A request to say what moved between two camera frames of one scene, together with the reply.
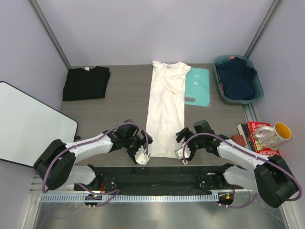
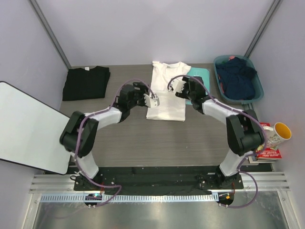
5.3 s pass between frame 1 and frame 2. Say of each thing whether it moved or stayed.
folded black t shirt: stayed
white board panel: stayed
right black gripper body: moved
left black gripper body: moved
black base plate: stayed
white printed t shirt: moved
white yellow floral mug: stayed
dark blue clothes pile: stayed
